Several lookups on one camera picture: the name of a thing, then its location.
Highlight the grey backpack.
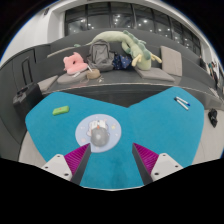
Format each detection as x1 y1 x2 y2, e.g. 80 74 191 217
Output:
86 39 115 73

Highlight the small green eraser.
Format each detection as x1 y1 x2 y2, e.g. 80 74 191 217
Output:
52 105 71 117

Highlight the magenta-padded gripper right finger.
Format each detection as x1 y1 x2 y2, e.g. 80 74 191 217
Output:
131 142 184 185

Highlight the green dragon plush toy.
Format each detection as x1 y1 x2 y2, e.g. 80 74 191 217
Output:
90 29 163 71

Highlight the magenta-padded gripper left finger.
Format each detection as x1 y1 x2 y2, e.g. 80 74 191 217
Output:
40 142 92 185

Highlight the round light blue mouse pad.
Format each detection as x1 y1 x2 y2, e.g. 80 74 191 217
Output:
74 114 122 154

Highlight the upright grey seat cushion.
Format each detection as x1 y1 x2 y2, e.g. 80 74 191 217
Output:
160 45 184 77

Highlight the small tan pouch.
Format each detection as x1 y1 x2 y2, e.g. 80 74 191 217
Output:
86 68 101 80

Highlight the person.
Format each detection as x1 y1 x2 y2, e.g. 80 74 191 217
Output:
209 61 221 81

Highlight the flat grey seat cushion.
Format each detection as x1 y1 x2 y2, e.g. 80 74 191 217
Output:
56 71 88 85
134 65 176 83

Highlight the navy patterned cloth bag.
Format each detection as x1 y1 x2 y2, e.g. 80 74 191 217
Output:
112 53 133 71

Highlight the white marker with blue cap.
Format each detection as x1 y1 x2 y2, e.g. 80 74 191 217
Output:
175 96 191 108

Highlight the teal felt table mat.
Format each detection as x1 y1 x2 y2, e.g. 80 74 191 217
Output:
24 87 205 191

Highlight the dark glass window wall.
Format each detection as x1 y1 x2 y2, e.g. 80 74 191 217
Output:
63 1 203 58

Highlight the black suitcase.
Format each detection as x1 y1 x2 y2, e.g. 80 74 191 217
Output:
12 82 44 118

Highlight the grey and white computer mouse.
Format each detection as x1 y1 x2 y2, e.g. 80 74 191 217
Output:
87 119 111 148

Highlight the pink plush cushion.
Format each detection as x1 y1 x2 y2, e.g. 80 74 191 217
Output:
63 51 89 76

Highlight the black bag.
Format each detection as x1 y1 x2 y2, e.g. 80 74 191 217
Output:
207 108 219 129

